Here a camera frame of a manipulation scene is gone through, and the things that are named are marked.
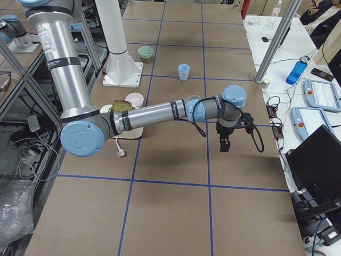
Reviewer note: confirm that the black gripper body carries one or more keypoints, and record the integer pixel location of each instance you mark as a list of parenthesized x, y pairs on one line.
[(224, 132)]

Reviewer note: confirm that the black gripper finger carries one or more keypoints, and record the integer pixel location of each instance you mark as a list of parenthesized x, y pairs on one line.
[(224, 144)]

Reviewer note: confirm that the blue cup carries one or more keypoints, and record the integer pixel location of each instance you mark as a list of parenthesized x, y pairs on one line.
[(183, 71)]

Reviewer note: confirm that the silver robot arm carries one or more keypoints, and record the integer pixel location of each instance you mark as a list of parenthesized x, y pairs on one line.
[(15, 36), (85, 128)]

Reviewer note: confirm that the teach pendant tablet near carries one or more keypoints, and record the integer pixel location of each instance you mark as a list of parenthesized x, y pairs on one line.
[(308, 119)]

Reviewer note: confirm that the teach pendant tablet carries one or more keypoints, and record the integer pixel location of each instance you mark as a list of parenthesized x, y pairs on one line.
[(322, 95), (308, 119)]

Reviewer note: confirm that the blue water bottle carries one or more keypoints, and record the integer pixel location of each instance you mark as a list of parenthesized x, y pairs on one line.
[(297, 70)]

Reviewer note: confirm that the teach pendant tablet far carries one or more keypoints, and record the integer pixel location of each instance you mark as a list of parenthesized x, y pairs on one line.
[(322, 95)]

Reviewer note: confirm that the black laptop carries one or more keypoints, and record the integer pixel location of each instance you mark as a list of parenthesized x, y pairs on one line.
[(315, 164)]

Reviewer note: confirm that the black smartphone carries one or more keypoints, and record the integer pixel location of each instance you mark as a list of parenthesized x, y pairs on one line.
[(322, 74)]

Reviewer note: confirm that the pink bowl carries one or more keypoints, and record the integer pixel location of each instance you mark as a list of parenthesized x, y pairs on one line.
[(136, 99)]

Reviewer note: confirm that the bread slice in toaster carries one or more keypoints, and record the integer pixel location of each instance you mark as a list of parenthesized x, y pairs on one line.
[(121, 105)]

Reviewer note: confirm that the green bowl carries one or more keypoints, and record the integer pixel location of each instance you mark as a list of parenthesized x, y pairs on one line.
[(145, 52)]

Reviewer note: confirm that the seated person in black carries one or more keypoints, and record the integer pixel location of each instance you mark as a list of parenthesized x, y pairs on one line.
[(319, 21)]

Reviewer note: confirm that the clear plastic bag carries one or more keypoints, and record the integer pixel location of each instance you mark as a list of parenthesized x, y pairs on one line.
[(16, 211)]

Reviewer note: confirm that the aluminium frame post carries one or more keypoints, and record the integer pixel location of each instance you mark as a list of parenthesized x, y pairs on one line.
[(283, 26)]

